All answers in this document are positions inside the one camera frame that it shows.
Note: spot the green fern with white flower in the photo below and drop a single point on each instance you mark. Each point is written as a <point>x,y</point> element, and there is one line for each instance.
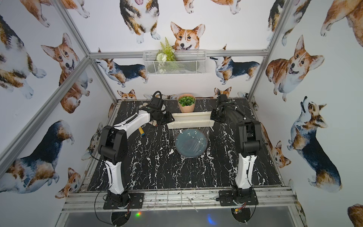
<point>166,58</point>

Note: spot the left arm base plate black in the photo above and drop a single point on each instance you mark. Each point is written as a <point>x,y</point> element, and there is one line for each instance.
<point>124,201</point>

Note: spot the yellow toy shovel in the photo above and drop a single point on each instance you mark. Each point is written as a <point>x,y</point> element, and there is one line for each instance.
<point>141,131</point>

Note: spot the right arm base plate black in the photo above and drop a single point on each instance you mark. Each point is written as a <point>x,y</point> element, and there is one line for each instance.
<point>237,197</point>

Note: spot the pink pot with green plant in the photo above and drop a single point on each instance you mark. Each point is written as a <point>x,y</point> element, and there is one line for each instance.
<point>186,103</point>

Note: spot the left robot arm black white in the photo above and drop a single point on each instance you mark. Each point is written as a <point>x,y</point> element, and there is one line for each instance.
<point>113,145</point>

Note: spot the white wire wall basket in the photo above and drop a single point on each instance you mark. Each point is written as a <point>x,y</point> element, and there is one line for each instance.
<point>187,62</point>

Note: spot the beige work glove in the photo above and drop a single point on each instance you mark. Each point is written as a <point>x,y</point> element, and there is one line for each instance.
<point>144,107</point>

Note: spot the aluminium front rail frame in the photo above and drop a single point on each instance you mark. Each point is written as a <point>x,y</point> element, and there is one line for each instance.
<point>185,199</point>

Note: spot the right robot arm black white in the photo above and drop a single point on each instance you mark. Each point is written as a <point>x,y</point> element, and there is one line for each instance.
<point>248,144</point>

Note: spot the cream plastic wrap dispenser box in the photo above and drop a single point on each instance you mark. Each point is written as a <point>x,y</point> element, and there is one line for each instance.
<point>191,120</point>

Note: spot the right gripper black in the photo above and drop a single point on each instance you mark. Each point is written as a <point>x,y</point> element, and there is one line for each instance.
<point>212,116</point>

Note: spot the blue-grey ceramic plate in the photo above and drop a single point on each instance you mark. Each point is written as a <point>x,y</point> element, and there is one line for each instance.
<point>191,142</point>

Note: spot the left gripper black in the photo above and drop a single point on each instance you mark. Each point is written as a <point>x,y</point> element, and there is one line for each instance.
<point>166,117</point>

